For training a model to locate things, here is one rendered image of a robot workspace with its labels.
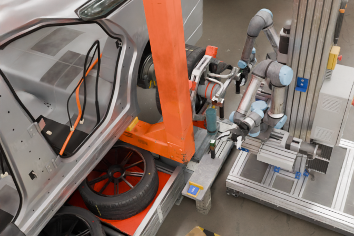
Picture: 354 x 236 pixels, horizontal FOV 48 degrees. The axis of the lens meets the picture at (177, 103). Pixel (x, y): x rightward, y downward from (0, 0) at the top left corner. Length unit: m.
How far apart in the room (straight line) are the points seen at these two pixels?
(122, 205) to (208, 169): 0.74
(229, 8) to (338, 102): 3.53
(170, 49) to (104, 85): 1.01
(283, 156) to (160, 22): 1.37
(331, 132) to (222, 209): 1.19
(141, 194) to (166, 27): 1.39
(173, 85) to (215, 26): 3.12
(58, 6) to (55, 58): 1.20
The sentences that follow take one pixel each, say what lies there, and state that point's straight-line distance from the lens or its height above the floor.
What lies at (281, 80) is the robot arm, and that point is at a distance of 2.56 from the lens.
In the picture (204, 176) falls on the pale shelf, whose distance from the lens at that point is 3.22.
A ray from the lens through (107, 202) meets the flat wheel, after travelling 3.15.
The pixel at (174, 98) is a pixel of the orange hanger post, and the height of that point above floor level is 1.25.
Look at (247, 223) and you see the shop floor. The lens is 3.52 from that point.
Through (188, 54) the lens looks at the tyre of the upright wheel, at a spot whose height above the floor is 1.18.
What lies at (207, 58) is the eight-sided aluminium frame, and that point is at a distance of 3.20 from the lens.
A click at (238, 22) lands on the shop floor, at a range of 5.71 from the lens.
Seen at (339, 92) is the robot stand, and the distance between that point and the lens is 2.81.
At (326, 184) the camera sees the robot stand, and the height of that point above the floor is 0.21.
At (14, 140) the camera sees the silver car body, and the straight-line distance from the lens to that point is 2.39.
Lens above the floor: 3.06
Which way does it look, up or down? 43 degrees down
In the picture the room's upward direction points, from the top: 7 degrees counter-clockwise
